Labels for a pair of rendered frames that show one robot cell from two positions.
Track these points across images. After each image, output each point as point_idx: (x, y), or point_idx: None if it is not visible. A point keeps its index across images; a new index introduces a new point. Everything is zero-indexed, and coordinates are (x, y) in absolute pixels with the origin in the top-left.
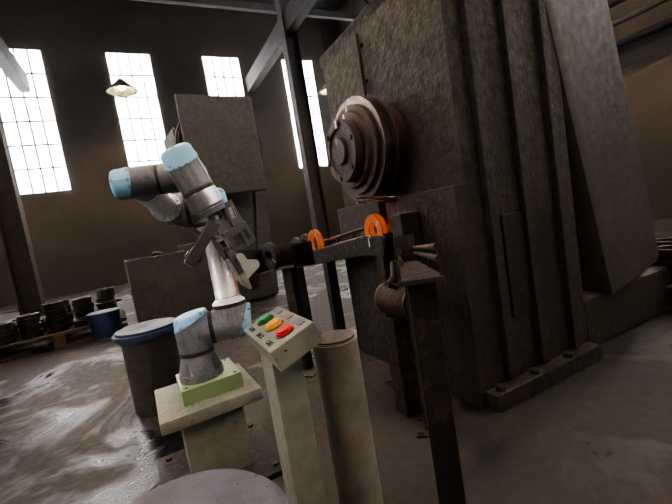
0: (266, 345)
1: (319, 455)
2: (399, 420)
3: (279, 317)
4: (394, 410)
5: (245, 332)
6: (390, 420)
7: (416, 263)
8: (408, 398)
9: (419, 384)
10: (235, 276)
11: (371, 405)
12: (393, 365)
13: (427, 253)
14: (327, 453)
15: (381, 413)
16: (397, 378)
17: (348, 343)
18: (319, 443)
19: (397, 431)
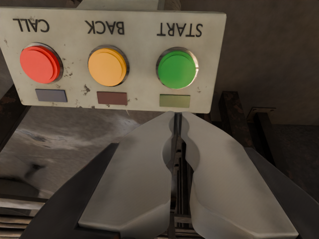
0: (30, 16)
1: (255, 15)
2: (226, 86)
3: (137, 88)
4: (239, 91)
5: (203, 12)
6: (233, 82)
7: None
8: (223, 103)
9: (203, 115)
10: (225, 135)
11: (263, 84)
12: (239, 121)
13: (20, 227)
14: (250, 22)
15: (247, 83)
16: (234, 113)
17: (126, 110)
18: (269, 23)
19: (218, 78)
